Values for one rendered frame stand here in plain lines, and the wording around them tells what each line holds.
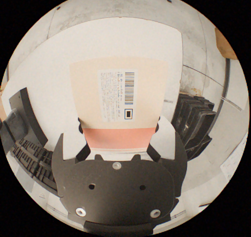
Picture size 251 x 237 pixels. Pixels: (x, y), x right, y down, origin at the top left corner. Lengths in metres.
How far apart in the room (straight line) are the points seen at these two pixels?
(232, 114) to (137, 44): 2.50
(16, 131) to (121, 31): 0.50
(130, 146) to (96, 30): 0.24
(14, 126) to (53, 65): 0.32
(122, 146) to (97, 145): 0.04
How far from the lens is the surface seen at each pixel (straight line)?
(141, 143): 0.15
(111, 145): 0.15
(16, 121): 0.45
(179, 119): 0.77
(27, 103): 0.39
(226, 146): 2.69
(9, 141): 0.46
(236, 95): 2.42
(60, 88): 0.23
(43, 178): 0.51
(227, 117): 2.58
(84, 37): 0.20
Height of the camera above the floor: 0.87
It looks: 61 degrees down
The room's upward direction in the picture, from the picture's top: 176 degrees clockwise
